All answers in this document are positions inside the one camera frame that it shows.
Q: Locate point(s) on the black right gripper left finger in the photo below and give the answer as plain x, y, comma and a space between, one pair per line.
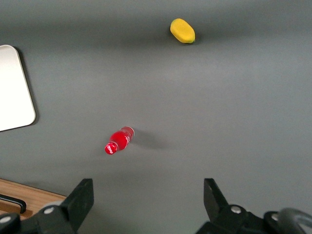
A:
78, 202

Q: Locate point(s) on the cream plastic tray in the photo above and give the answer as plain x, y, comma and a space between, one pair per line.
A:
12, 90

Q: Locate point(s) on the red cola bottle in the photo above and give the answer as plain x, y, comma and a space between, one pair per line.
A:
119, 141

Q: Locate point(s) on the yellow sponge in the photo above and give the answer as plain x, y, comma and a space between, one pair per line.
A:
182, 30

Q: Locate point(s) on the wooden board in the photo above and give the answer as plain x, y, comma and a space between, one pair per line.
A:
39, 197

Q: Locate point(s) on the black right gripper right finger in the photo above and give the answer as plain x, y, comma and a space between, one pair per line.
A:
217, 207

